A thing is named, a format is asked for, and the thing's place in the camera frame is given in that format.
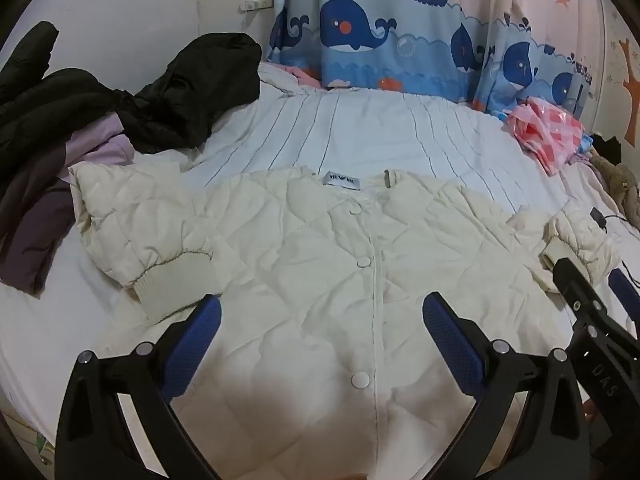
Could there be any black jacket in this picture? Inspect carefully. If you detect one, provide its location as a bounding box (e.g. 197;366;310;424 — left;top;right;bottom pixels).
0;20;262;157

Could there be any pink checked cloth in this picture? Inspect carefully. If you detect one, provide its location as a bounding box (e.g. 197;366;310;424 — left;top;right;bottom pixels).
505;96;594;177

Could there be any tree wall sticker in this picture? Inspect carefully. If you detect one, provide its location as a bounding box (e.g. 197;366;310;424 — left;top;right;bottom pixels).
612;37;640;147

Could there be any small pink cloth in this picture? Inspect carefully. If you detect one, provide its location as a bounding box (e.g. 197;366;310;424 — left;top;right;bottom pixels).
272;62;322;89

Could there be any cream quilted jacket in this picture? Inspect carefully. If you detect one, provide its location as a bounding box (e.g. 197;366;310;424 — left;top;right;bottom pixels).
67;162;621;480

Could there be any lilac garment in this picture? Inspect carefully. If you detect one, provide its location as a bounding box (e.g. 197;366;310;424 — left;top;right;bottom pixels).
57;112;137;181

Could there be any dark cloth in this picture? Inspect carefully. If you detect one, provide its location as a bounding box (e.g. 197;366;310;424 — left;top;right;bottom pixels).
591;132;622;162

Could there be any whale print curtain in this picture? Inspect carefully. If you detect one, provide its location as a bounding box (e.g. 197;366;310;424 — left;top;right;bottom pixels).
265;0;601;121

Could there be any dark purple garment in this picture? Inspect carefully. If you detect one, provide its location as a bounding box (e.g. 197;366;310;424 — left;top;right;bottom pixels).
0;140;82;297

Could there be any black charger with cable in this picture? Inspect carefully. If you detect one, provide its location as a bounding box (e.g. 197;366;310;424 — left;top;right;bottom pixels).
589;206;640;288

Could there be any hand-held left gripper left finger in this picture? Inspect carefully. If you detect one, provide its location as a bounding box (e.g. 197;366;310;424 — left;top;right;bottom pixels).
54;294;223;480

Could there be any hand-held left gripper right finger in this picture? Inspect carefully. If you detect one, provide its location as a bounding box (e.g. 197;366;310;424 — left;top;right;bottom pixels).
422;292;591;480

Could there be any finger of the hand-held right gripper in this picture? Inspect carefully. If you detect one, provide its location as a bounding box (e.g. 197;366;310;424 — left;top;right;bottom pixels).
608;268;640;317
550;256;640;358

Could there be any striped white bed sheet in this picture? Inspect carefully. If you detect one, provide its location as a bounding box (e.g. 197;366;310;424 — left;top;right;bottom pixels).
0;60;640;461

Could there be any brown plush cloth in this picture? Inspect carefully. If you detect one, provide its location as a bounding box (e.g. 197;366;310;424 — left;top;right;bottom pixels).
590;155;637;197

